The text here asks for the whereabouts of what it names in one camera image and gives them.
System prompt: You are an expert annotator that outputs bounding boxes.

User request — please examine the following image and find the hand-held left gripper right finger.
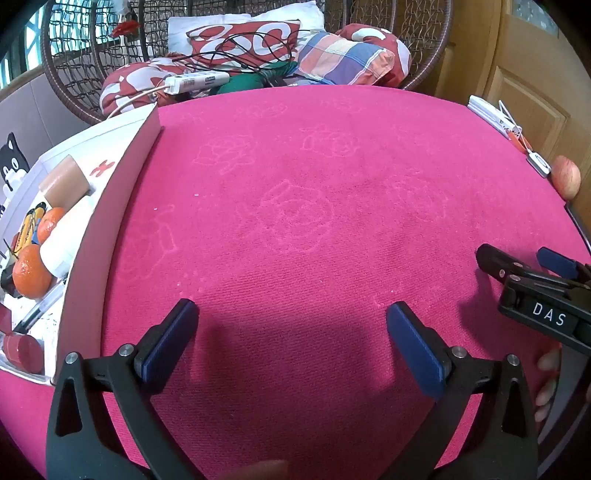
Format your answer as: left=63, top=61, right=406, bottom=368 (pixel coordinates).
left=386, top=302, right=540, bottom=480

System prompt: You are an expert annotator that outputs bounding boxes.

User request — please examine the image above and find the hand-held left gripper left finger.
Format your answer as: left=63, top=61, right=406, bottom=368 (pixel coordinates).
left=45, top=298, right=200, bottom=480

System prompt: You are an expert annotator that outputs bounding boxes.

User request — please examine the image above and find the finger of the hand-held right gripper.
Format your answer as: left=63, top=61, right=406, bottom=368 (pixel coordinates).
left=538, top=247, right=591, bottom=280
left=477, top=244, right=525, bottom=282

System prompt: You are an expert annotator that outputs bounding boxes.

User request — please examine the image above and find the black gel pen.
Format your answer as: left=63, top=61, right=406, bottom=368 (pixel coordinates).
left=11, top=295, right=61, bottom=335

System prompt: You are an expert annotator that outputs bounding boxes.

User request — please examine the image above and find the white cardboard box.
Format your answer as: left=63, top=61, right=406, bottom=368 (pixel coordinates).
left=0, top=104, right=161, bottom=386

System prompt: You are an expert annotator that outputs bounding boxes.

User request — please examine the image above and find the brown tape roll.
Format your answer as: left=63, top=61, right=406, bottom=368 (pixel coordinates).
left=38, top=155, right=90, bottom=208

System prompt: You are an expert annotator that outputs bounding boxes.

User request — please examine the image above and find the person's right hand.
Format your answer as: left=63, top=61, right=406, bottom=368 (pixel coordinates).
left=536, top=348, right=561, bottom=422

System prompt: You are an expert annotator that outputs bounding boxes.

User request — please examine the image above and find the person's left hand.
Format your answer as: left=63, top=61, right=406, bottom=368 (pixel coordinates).
left=231, top=460, right=289, bottom=480

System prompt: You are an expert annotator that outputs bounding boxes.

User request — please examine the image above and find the red apple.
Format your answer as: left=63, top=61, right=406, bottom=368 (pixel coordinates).
left=551, top=155, right=583, bottom=201

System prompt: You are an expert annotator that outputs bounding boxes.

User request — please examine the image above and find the small white device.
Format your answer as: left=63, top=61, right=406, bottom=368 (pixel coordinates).
left=526, top=152, right=552, bottom=178

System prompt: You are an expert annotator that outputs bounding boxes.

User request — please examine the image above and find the white orange clip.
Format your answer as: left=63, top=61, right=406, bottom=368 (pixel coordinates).
left=498, top=100, right=535, bottom=155

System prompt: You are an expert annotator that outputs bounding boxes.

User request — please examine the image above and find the white pill bottle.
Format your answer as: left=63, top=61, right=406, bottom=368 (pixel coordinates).
left=39, top=196, right=95, bottom=278

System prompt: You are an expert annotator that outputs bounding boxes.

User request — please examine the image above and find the red green round tin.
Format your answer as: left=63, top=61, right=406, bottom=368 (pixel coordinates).
left=2, top=333, right=44, bottom=374

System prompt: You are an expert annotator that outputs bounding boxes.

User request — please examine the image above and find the orange tangerine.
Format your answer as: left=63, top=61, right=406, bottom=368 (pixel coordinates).
left=37, top=207, right=66, bottom=244
left=12, top=244, right=51, bottom=299

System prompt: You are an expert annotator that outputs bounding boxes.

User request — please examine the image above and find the large yellow black lighter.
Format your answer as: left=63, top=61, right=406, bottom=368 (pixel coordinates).
left=18, top=208, right=47, bottom=247

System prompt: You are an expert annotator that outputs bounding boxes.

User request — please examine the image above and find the red white rolled cushion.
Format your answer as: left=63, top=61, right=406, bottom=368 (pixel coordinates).
left=335, top=23, right=413, bottom=89

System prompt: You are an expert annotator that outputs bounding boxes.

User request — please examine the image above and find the black cat phone holder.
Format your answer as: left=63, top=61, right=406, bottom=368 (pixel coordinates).
left=0, top=133, right=31, bottom=217

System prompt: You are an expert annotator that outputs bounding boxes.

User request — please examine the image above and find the plaid cushion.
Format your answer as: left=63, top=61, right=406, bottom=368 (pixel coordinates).
left=297, top=32, right=398, bottom=86

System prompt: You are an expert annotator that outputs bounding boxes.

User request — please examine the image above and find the white power strip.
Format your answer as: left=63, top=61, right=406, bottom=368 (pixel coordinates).
left=165, top=71, right=230, bottom=96

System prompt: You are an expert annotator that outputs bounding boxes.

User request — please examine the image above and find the red white seat cushion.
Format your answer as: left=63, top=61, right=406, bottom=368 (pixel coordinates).
left=99, top=58, right=204, bottom=118

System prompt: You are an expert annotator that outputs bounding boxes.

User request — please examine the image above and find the green cloth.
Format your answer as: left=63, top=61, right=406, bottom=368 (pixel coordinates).
left=216, top=62, right=301, bottom=95

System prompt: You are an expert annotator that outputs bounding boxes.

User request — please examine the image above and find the wicker hanging chair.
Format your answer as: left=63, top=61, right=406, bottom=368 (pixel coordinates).
left=39, top=0, right=455, bottom=125

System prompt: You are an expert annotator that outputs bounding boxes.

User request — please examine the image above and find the wooden window ledge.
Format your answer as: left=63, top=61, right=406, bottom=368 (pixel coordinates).
left=0, top=65, right=47, bottom=103

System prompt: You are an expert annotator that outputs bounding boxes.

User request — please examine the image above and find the red white patterned pillow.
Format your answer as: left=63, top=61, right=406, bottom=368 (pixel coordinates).
left=186, top=20, right=302, bottom=64

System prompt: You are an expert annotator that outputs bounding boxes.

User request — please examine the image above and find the green window grille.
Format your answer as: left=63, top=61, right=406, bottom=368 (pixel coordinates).
left=0, top=0, right=125, bottom=88

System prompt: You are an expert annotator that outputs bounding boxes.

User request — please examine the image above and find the black cable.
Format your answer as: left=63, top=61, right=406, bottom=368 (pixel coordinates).
left=175, top=27, right=334, bottom=88

